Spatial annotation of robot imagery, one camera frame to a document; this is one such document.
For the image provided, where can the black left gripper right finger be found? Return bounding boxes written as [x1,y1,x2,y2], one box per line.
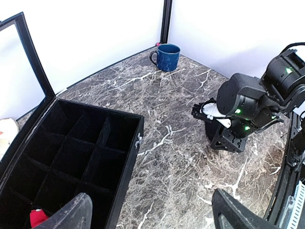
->
[212,188,284,229]

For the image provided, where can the dark blue mug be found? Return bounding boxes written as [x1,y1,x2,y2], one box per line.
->
[149,44,181,72]

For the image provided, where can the black glass-lid display case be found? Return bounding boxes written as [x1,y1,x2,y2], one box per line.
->
[0,12,144,229]

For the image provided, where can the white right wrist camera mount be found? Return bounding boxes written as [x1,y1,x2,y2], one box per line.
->
[200,102,231,128]

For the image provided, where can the red white sock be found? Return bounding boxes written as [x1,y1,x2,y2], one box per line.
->
[30,209,49,228]

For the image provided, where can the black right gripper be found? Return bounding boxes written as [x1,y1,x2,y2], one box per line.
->
[211,73,283,153]

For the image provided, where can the right black frame post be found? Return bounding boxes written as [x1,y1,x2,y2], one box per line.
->
[159,0,173,44]

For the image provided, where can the round beige decorated plate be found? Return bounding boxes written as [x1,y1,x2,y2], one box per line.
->
[0,118,19,159]

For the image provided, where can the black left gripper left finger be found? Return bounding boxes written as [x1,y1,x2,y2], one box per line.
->
[34,193,92,229]

